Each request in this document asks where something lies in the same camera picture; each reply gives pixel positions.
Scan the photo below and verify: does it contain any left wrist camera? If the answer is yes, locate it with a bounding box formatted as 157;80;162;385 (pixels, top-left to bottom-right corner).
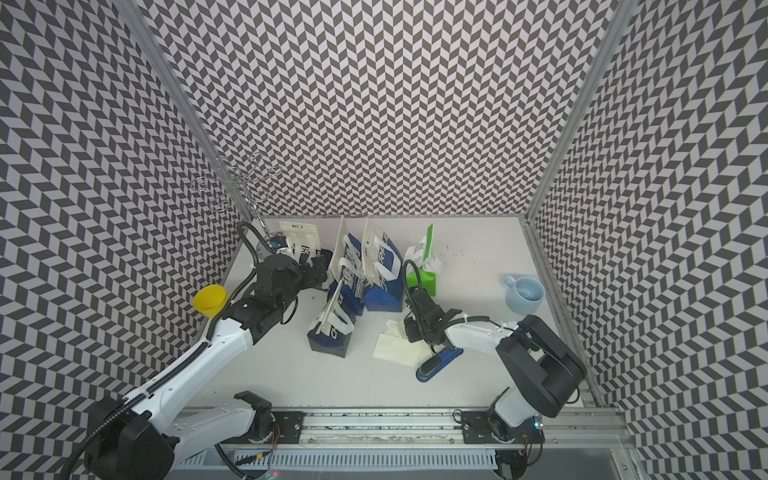
268;233;289;252

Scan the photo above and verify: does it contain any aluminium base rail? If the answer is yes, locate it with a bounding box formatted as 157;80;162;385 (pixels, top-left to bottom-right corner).
174;407;647;479

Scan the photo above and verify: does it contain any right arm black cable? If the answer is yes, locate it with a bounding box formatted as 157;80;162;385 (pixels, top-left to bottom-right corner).
400;259;424;313

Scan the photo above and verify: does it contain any light blue mug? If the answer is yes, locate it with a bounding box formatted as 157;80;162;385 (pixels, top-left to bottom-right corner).
501;275;546;316

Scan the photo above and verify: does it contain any blue black stapler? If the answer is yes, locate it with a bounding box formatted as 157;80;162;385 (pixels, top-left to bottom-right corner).
416;347;464;383

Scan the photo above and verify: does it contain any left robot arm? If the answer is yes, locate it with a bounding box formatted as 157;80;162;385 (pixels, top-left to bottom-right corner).
59;253;329;479

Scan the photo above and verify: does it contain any green white bag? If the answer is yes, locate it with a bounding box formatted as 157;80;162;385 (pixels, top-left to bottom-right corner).
404;224;442;297

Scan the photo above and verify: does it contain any metal wire mug tree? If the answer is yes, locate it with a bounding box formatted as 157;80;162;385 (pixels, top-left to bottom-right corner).
192;152;279;258

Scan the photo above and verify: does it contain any cream receipt pile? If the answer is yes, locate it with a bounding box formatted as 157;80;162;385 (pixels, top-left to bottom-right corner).
373;320;434;368

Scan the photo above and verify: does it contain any yellow plastic cup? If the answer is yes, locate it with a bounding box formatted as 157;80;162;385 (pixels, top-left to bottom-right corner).
193;285;229;319

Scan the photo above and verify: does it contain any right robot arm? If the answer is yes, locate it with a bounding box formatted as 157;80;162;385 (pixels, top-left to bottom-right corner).
404;287;586;443

